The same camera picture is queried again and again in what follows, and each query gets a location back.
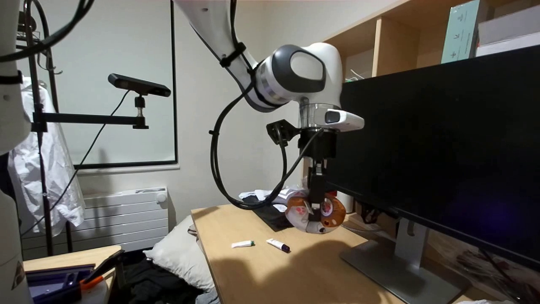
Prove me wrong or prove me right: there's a white radiator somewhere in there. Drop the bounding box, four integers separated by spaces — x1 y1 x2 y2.
72 187 168 251

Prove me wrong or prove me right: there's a black clothes pile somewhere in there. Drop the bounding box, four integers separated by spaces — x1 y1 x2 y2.
108 250 202 304

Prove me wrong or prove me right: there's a black computer monitor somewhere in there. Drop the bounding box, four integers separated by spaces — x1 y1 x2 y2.
325 45 540 270

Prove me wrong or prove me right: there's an orange grey plush toy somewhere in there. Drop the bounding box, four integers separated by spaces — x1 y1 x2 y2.
285 189 346 234

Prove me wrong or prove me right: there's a white cup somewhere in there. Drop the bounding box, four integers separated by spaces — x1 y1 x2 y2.
337 190 354 214

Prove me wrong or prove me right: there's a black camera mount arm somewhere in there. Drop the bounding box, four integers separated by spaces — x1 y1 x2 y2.
32 96 147 131

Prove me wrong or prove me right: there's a black camera bar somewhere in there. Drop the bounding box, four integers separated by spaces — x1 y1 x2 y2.
108 72 170 96

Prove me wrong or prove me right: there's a silver monitor stand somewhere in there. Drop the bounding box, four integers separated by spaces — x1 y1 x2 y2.
341 217 469 304

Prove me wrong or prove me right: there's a white hanging coat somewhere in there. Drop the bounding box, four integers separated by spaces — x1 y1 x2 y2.
0 76 84 236

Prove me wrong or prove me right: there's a white tube green cap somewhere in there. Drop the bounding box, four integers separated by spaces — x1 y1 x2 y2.
231 239 255 248

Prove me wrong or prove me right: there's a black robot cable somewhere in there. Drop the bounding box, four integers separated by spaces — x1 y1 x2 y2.
207 0 322 211

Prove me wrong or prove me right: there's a white tube dark cap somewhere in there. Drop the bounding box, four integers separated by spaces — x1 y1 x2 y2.
266 238 290 253

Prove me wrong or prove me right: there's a black tray with papers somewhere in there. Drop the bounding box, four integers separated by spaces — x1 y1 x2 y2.
239 187 293 231

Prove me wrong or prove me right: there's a wooden shelf unit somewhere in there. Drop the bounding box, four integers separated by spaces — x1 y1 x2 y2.
302 0 540 179

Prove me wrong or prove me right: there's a white pillow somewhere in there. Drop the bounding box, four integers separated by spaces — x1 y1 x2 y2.
145 216 214 290

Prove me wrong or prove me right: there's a teal book on shelf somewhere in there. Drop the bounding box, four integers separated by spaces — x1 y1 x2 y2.
442 0 481 62

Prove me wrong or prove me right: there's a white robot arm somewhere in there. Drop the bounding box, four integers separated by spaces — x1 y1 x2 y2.
174 0 364 219

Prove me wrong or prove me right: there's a wooden side table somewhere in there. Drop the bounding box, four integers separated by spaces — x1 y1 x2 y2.
23 245 121 304

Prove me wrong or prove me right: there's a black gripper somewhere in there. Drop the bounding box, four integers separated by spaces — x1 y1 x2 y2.
298 130 336 221

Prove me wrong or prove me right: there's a grey box on shelf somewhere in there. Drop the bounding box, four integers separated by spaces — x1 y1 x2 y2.
476 5 540 55

